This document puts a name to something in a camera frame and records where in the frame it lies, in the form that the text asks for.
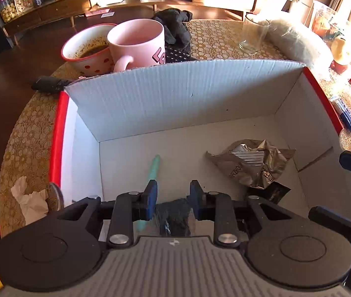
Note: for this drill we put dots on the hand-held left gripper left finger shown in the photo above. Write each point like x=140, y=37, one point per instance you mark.
x=151, y=201

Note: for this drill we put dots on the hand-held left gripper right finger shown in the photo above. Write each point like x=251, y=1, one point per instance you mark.
x=195, y=201

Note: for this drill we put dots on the dark plastic bag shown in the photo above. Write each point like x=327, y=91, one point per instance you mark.
x=174, y=216

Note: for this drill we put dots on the foil wrapper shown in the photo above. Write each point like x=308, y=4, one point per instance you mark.
x=252, y=164

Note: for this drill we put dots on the red cardboard box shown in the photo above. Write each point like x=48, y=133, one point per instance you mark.
x=194, y=99

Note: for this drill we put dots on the blue striped packet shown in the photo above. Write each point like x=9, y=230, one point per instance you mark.
x=344, y=113

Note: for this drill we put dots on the crumpled white tissue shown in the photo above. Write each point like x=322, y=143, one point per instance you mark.
x=30, y=202

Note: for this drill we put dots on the grey filled plastic bag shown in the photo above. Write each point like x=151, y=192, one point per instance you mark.
x=299, y=43

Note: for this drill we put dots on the clear plastic fruit bowl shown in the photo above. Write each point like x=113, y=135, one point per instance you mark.
x=323, y=21

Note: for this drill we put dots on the black dotted cloth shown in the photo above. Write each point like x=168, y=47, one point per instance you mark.
x=178, y=54

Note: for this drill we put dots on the pink mug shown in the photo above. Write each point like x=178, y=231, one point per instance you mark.
x=138, y=43

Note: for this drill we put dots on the red dotted white bowl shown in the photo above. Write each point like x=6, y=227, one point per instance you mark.
x=86, y=55

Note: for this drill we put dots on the clear drinking glass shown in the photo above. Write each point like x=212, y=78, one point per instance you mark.
x=252, y=35

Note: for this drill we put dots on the glass snack jar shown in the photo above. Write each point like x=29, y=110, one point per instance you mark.
x=7, y=9

